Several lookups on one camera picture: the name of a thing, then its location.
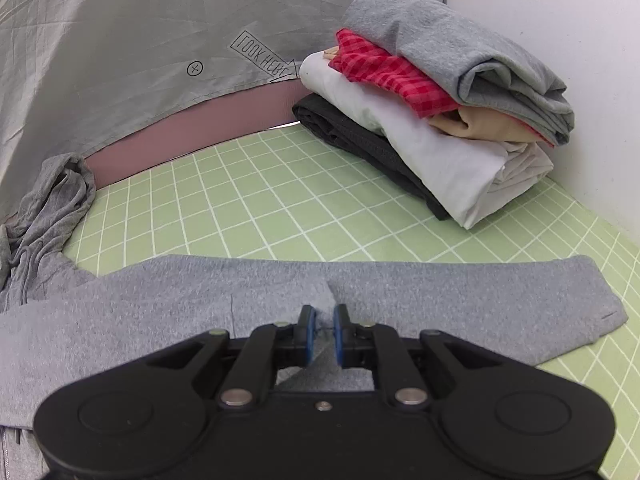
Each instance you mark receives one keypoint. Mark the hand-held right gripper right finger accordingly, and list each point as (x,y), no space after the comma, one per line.
(341,332)

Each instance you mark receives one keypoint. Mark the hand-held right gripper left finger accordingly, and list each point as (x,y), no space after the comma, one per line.
(306,332)

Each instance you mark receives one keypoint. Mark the grey zip hoodie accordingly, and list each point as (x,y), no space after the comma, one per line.
(200,290)

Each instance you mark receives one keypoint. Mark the green grid mat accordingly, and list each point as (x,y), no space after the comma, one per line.
(300,200)

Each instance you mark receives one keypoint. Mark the folded white garment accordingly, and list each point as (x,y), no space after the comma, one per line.
(440,165)

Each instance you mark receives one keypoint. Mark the folded black garment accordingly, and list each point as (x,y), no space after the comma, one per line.
(350,130)

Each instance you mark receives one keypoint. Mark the pink bed sheet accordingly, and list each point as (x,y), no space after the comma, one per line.
(200,120)

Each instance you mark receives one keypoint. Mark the folded beige garment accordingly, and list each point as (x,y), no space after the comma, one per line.
(475,124)

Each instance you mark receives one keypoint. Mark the folded red checked garment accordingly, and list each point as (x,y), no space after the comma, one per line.
(395,72)

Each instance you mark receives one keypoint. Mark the folded grey garment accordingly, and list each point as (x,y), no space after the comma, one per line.
(450,45)

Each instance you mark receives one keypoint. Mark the grey printed sheet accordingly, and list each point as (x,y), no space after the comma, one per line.
(125,35)

